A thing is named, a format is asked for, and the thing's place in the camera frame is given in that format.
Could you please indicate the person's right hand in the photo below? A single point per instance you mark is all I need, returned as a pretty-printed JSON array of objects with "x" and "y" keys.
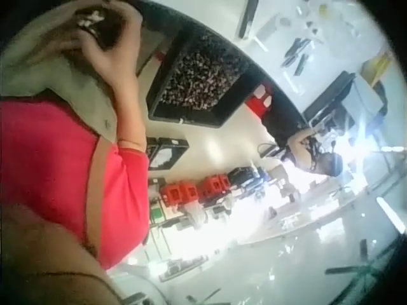
[{"x": 106, "y": 62}]

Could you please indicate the dark holder with white pieces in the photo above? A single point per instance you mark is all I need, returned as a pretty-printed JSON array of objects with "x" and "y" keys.
[{"x": 95, "y": 25}]

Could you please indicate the beige cloth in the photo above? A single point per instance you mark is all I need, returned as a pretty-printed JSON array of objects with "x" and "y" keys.
[{"x": 35, "y": 73}]

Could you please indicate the large black tray of parts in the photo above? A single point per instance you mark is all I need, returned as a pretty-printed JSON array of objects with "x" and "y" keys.
[{"x": 197, "y": 76}]

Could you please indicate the small black tray, white pieces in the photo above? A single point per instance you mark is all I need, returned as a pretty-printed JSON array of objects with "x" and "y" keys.
[{"x": 167, "y": 153}]

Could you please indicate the red plastic crate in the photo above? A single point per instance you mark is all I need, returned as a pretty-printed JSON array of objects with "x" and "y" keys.
[
  {"x": 214, "y": 185},
  {"x": 176, "y": 193},
  {"x": 261, "y": 98}
]

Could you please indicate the green box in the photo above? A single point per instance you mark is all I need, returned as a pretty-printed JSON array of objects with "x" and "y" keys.
[{"x": 157, "y": 214}]

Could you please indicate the black bag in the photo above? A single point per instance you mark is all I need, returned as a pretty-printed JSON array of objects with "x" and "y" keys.
[{"x": 243, "y": 176}]

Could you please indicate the white table with tools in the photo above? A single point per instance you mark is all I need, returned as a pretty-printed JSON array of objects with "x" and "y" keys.
[{"x": 302, "y": 41}]

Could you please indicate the low rack with dark items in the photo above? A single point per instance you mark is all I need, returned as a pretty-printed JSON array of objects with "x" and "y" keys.
[{"x": 181, "y": 268}]

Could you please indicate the grey machine box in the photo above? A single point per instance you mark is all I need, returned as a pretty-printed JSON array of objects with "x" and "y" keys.
[{"x": 359, "y": 95}]

